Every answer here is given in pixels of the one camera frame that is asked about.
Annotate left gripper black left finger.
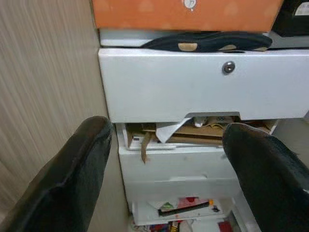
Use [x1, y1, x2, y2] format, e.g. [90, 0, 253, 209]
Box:
[0, 115, 113, 232]

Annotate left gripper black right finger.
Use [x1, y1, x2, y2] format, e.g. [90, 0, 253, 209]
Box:
[222, 122, 309, 232]

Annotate brown cardboard pieces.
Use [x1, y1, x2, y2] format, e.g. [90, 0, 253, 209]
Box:
[126, 115, 278, 147]

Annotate folded white paper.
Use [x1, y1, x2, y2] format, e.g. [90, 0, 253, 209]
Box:
[155, 117, 194, 144]

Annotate silver drawer lock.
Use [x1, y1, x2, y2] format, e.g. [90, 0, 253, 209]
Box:
[222, 60, 236, 75]

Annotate white drawer cabinet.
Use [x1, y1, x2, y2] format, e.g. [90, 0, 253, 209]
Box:
[98, 28, 309, 232]

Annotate black slipper with tan spots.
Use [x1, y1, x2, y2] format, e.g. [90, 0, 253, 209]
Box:
[140, 30, 273, 53]

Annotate black case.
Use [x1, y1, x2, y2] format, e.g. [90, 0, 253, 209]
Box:
[272, 0, 309, 38]

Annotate orange cardboard box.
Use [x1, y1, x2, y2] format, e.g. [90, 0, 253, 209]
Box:
[91, 0, 285, 32]

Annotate brown hanging strap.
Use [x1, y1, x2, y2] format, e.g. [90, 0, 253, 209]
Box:
[139, 131, 155, 165]

